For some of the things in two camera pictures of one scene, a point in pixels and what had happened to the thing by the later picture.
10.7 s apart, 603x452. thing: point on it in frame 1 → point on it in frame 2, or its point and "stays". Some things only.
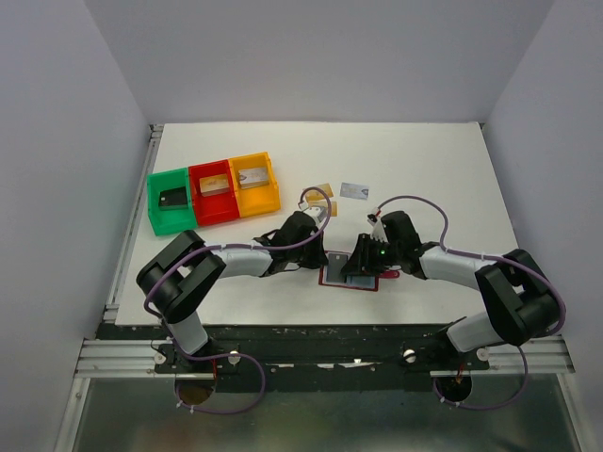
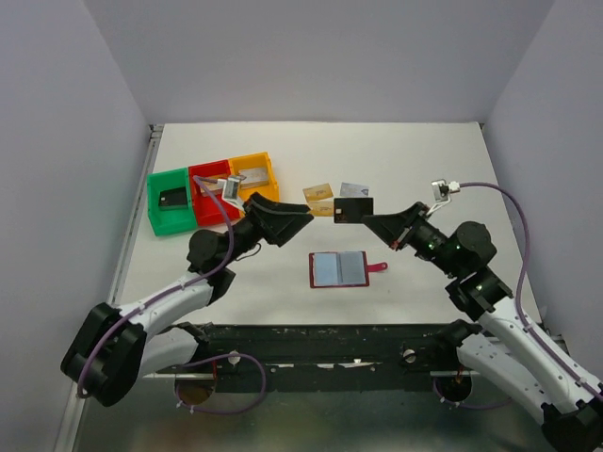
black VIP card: x=334 y=266 → x=351 y=210
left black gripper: x=319 y=258 → x=277 y=228
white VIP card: x=354 y=190 stays
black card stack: x=173 y=200 stays
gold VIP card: x=317 y=195 stays
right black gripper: x=360 y=264 → x=388 y=226
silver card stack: x=255 y=177 stays
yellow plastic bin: x=255 y=201 stays
